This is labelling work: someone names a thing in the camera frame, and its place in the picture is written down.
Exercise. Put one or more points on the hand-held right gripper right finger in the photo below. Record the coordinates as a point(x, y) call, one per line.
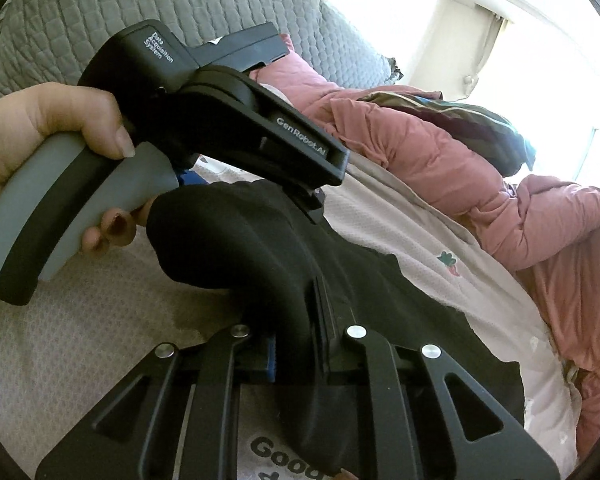
point(324, 325)

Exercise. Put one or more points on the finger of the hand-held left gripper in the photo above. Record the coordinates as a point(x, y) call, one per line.
point(187, 178)
point(312, 202)

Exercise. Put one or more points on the black and orange pants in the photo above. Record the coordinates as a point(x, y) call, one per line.
point(260, 250)

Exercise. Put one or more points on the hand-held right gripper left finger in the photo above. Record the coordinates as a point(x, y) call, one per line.
point(271, 360)

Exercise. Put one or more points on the lilac strawberry print blanket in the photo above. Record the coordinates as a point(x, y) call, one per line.
point(405, 240)

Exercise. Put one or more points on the person's left hand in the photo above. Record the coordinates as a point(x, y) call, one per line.
point(45, 110)

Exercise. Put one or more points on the dark striped garment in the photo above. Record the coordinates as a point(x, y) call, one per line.
point(470, 125)

